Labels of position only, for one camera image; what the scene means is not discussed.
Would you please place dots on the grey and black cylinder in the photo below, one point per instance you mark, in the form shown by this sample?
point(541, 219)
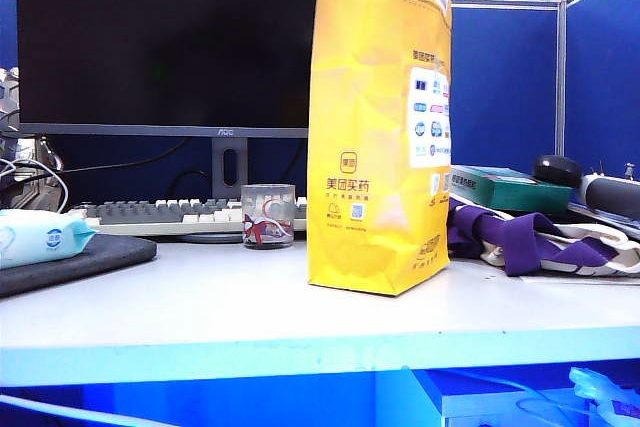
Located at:
point(615, 194)

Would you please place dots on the light blue wet wipes pack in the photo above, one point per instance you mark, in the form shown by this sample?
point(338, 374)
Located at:
point(35, 239)

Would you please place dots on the purple and white tote bag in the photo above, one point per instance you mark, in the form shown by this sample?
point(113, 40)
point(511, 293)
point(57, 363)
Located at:
point(525, 237)

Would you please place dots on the black round device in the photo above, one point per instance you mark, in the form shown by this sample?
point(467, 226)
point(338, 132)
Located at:
point(557, 169)

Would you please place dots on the green cardboard box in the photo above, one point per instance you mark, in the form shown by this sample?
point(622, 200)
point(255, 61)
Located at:
point(525, 197)

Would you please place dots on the black flat pad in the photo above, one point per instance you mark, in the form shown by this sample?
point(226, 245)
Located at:
point(115, 254)

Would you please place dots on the black computer monitor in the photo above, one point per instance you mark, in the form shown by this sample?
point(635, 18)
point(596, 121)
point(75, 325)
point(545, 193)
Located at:
point(150, 47)

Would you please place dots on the clear cup with red ribbon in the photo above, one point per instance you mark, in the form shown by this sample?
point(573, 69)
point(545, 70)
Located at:
point(265, 219)

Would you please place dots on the light blue plastic wrap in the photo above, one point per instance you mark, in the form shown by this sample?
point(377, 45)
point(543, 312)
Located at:
point(595, 387)

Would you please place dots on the grey and white keyboard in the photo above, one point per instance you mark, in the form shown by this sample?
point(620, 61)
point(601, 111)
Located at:
point(150, 214)

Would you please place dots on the yellow paper bag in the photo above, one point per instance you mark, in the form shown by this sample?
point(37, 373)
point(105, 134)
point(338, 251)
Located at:
point(360, 147)

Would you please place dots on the grey monitor stand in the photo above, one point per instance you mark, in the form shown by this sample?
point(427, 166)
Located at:
point(220, 182)

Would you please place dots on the grey metallic device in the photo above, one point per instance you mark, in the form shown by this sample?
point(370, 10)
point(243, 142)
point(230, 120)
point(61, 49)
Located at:
point(10, 112)

